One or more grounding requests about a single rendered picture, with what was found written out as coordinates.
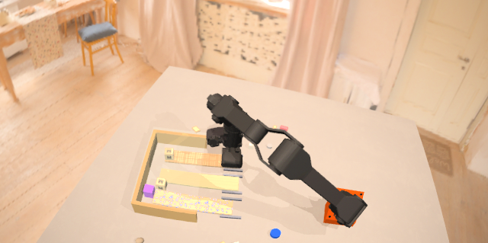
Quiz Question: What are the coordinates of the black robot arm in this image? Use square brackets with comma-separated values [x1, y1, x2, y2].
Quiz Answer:
[206, 93, 367, 228]

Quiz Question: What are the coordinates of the orange grid-patterned strip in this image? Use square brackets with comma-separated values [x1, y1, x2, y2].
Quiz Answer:
[202, 153, 225, 168]

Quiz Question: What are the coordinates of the white speckled flat strip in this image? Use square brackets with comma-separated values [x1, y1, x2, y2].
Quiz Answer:
[197, 196, 233, 216]

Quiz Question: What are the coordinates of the blue cylinder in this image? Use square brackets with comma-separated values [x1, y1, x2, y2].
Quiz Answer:
[270, 229, 281, 238]

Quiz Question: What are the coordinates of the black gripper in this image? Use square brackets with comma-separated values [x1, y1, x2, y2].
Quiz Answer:
[221, 124, 244, 168]

